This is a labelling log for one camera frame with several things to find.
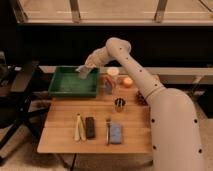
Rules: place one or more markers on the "blue sponge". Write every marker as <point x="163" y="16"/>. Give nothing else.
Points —
<point x="115" y="133"/>

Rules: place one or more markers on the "brown pine cone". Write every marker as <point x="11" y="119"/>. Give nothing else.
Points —
<point x="140" y="99"/>

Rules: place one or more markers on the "wooden table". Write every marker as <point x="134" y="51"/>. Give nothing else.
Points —
<point x="59" y="129"/>

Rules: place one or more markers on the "orange fruit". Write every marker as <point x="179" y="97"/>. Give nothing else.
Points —
<point x="127" y="82"/>

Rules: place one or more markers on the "metal fork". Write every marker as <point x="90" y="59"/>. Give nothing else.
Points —
<point x="107" y="130"/>

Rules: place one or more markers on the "green plastic tray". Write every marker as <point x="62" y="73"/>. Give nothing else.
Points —
<point x="67" y="83"/>

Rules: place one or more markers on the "yellow banana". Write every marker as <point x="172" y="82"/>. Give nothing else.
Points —
<point x="79" y="129"/>

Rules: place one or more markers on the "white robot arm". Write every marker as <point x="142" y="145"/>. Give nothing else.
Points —
<point x="176" y="140"/>

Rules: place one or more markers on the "clear jar with white lid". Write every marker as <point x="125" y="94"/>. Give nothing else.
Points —
<point x="110" y="80"/>

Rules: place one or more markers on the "small metal cup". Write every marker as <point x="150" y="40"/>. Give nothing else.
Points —
<point x="119" y="104"/>

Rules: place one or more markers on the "black rectangular block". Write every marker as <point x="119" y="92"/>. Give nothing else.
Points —
<point x="90" y="128"/>

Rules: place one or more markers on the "black office chair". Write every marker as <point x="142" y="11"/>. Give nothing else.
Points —
<point x="15" y="98"/>

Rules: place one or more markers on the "light blue patterned towel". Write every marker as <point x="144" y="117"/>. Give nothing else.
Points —
<point x="83" y="71"/>

